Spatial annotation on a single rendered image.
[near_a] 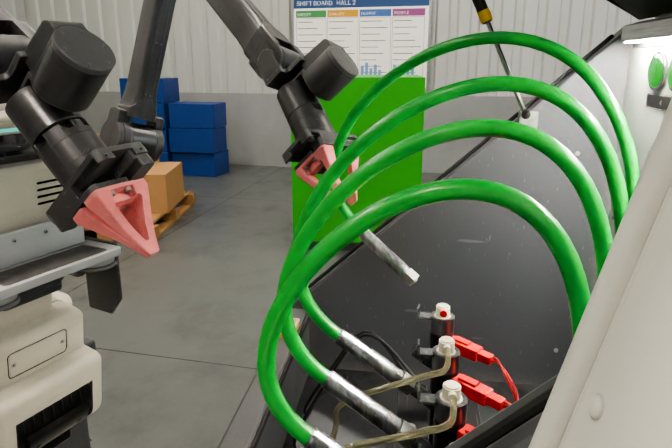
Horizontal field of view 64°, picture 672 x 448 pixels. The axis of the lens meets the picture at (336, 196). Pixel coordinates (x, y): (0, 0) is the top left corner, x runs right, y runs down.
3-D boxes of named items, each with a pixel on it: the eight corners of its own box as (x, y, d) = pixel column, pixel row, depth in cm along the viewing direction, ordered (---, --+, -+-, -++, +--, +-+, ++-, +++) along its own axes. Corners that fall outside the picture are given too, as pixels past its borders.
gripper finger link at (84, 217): (154, 236, 48) (92, 156, 49) (115, 279, 51) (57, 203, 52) (201, 217, 54) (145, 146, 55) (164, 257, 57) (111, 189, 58)
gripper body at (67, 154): (103, 164, 49) (55, 103, 49) (54, 229, 53) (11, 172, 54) (153, 154, 54) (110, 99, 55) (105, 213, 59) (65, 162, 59)
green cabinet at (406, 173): (412, 222, 484) (417, 74, 453) (418, 254, 401) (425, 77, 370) (308, 219, 492) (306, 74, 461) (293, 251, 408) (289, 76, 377)
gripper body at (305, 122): (362, 145, 78) (342, 106, 81) (311, 138, 71) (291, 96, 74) (336, 170, 82) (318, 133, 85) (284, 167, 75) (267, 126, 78)
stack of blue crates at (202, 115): (125, 174, 695) (115, 78, 666) (145, 167, 741) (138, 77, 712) (214, 178, 668) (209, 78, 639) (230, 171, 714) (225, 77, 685)
